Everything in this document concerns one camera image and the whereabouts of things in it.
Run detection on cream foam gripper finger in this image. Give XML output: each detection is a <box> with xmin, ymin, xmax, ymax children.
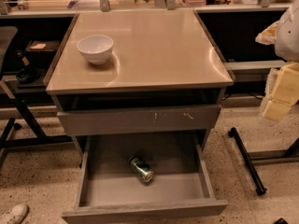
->
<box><xmin>262</xmin><ymin>63</ymin><xmax>299</xmax><ymax>121</ymax></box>

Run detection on green soda can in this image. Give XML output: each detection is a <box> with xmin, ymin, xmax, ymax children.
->
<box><xmin>129</xmin><ymin>156</ymin><xmax>154</xmax><ymax>183</ymax></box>

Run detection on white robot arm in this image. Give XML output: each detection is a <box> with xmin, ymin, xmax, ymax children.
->
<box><xmin>255</xmin><ymin>0</ymin><xmax>299</xmax><ymax>121</ymax></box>

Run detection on grey drawer cabinet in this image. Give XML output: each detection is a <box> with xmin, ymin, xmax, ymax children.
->
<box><xmin>43</xmin><ymin>8</ymin><xmax>236</xmax><ymax>154</ymax></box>

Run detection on closed grey top drawer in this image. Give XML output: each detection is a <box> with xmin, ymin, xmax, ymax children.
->
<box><xmin>58</xmin><ymin>105</ymin><xmax>221</xmax><ymax>136</ymax></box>

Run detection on open grey middle drawer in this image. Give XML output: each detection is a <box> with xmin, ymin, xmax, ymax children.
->
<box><xmin>62</xmin><ymin>132</ymin><xmax>227</xmax><ymax>224</ymax></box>

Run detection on black table leg bar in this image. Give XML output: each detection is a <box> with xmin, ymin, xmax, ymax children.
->
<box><xmin>228</xmin><ymin>127</ymin><xmax>267</xmax><ymax>195</ymax></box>

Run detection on white ceramic bowl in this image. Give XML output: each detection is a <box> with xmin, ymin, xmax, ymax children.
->
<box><xmin>77</xmin><ymin>35</ymin><xmax>114</xmax><ymax>64</ymax></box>

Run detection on dark box on shelf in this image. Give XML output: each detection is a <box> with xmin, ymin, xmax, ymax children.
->
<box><xmin>25</xmin><ymin>40</ymin><xmax>60</xmax><ymax>59</ymax></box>

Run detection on black headphones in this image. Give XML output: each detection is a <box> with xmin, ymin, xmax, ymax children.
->
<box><xmin>16</xmin><ymin>67</ymin><xmax>40</xmax><ymax>84</ymax></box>

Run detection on white sneaker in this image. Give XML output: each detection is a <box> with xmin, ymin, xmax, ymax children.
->
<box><xmin>0</xmin><ymin>203</ymin><xmax>29</xmax><ymax>224</ymax></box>

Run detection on black chair frame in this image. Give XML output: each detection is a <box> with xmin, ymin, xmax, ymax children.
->
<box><xmin>0</xmin><ymin>26</ymin><xmax>72</xmax><ymax>162</ymax></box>

